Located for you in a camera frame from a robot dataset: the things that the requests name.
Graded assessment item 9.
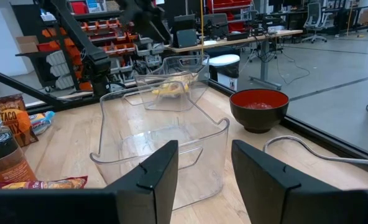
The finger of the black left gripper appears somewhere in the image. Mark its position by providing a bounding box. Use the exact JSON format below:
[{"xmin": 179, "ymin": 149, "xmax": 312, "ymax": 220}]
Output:
[{"xmin": 149, "ymin": 14, "xmax": 172, "ymax": 44}]

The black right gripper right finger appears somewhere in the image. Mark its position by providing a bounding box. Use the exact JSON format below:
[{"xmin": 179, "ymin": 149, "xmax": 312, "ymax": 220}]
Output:
[{"xmin": 231, "ymin": 139, "xmax": 339, "ymax": 224}]

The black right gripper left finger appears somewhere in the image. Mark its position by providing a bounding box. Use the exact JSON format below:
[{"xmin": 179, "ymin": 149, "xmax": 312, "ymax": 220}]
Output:
[{"xmin": 104, "ymin": 139, "xmax": 180, "ymax": 224}]

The red ramen noodle packet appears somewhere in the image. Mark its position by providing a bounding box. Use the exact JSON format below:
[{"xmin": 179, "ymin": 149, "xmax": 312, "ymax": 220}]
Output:
[{"xmin": 0, "ymin": 175, "xmax": 88, "ymax": 190}]

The blue and white ramen packet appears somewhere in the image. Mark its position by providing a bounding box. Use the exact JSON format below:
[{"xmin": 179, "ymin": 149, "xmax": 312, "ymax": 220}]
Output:
[{"xmin": 29, "ymin": 111, "xmax": 56, "ymax": 136}]

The black-lidded orange label spice jar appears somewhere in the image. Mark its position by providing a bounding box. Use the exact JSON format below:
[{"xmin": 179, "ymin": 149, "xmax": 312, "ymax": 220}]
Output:
[{"xmin": 0, "ymin": 132, "xmax": 38, "ymax": 184}]

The taco seasoning mix packet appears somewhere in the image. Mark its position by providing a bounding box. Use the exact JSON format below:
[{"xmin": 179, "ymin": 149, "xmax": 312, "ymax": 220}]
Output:
[{"xmin": 0, "ymin": 94, "xmax": 39, "ymax": 147}]

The black monitor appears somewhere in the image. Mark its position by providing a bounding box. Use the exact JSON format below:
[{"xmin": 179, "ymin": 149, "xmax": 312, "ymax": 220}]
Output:
[
  {"xmin": 202, "ymin": 12, "xmax": 229, "ymax": 40},
  {"xmin": 171, "ymin": 14, "xmax": 198, "ymax": 48}
]

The clear plastic bin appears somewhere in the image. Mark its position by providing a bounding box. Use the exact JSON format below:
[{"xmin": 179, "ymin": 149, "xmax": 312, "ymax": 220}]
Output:
[
  {"xmin": 123, "ymin": 55, "xmax": 210, "ymax": 112},
  {"xmin": 90, "ymin": 81, "xmax": 231, "ymax": 211},
  {"xmin": 262, "ymin": 135, "xmax": 368, "ymax": 190}
]

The yellow ramen noodle packet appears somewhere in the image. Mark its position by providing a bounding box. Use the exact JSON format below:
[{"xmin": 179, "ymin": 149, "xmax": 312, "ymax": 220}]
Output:
[{"xmin": 152, "ymin": 72, "xmax": 200, "ymax": 98}]

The red and black bowl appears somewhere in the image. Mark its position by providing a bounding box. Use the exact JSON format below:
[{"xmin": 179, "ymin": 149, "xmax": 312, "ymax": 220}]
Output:
[{"xmin": 229, "ymin": 88, "xmax": 290, "ymax": 134}]

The wooden top desk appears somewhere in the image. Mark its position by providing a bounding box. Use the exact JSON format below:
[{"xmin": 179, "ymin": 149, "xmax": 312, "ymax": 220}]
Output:
[{"xmin": 167, "ymin": 29, "xmax": 303, "ymax": 91}]

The shelf rack with red bins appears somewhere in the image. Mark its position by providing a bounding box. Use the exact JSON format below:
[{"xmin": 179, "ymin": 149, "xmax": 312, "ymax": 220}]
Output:
[{"xmin": 206, "ymin": 0, "xmax": 254, "ymax": 34}]

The black cart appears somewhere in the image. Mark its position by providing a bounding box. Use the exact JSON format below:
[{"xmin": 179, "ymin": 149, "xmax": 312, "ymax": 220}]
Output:
[{"xmin": 15, "ymin": 51, "xmax": 62, "ymax": 90}]

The cardboard box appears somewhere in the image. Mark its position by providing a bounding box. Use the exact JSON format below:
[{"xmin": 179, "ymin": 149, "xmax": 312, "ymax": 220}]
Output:
[{"xmin": 15, "ymin": 35, "xmax": 39, "ymax": 54}]

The grey office chair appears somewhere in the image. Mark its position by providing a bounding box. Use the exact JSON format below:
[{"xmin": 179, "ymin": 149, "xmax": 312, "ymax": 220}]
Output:
[{"xmin": 301, "ymin": 2, "xmax": 333, "ymax": 44}]

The yellow hanging cable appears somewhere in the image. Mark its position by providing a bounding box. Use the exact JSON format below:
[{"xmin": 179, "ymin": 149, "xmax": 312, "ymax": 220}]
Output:
[{"xmin": 200, "ymin": 0, "xmax": 205, "ymax": 56}]

